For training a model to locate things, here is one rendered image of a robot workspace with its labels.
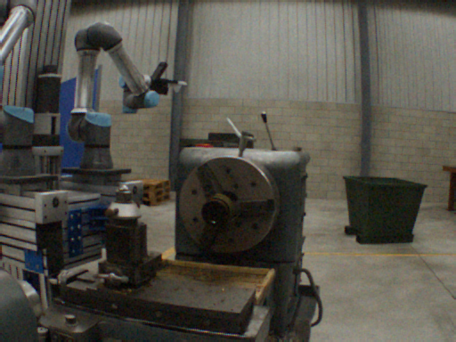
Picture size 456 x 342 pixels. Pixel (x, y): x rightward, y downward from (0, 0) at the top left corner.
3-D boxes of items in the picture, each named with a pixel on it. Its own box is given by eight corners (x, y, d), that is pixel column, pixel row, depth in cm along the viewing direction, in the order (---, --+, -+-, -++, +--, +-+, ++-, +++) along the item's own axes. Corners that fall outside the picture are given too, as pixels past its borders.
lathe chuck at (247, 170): (180, 234, 161) (198, 146, 158) (265, 257, 155) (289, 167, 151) (171, 239, 153) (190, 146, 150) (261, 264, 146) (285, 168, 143)
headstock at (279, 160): (210, 227, 228) (213, 147, 225) (306, 233, 216) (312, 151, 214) (167, 252, 170) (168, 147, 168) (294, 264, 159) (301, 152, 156)
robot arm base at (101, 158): (72, 167, 177) (73, 143, 177) (93, 166, 192) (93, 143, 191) (100, 169, 172) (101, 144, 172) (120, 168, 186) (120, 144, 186)
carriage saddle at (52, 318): (92, 299, 109) (90, 279, 109) (270, 328, 98) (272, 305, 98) (27, 336, 80) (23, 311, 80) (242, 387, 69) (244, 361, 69)
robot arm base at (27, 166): (-12, 174, 131) (-12, 144, 130) (17, 172, 145) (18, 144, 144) (15, 176, 126) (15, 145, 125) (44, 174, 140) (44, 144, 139)
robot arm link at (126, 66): (115, 12, 175) (166, 98, 202) (101, 17, 182) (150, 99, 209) (96, 25, 169) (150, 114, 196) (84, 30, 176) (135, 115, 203)
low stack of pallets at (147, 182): (135, 196, 1036) (136, 177, 1033) (171, 199, 1023) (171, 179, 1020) (116, 203, 912) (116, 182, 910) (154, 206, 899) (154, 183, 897)
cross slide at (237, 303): (88, 280, 107) (87, 264, 107) (256, 306, 97) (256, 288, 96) (53, 297, 91) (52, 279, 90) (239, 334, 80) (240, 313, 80)
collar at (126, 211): (116, 212, 99) (116, 199, 99) (147, 215, 97) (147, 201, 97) (99, 216, 91) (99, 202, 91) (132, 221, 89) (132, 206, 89)
